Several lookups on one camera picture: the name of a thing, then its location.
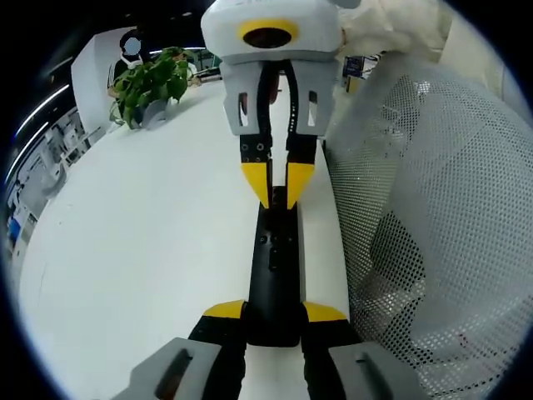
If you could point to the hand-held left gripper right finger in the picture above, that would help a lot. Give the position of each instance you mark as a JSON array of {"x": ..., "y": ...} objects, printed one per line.
[{"x": 354, "y": 366}]

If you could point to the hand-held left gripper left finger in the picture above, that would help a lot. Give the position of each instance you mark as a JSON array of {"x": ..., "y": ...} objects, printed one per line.
[{"x": 195, "y": 362}]

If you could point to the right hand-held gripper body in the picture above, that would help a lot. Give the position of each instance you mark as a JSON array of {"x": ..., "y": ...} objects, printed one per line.
[{"x": 270, "y": 25}]

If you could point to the long black remote control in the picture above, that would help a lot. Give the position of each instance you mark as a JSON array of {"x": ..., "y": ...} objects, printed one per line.
[{"x": 275, "y": 300}]

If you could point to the grey plant pot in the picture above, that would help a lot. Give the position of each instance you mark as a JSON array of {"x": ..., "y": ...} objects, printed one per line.
[{"x": 155, "y": 114}]

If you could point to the green potted plant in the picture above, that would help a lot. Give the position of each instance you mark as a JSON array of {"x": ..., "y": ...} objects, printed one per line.
[{"x": 150, "y": 83}]

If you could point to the white mesh laundry basket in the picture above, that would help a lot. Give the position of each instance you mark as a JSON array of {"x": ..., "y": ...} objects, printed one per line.
[{"x": 437, "y": 229}]

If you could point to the grey padded chair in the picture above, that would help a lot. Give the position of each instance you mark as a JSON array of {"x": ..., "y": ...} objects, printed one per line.
[{"x": 56, "y": 179}]

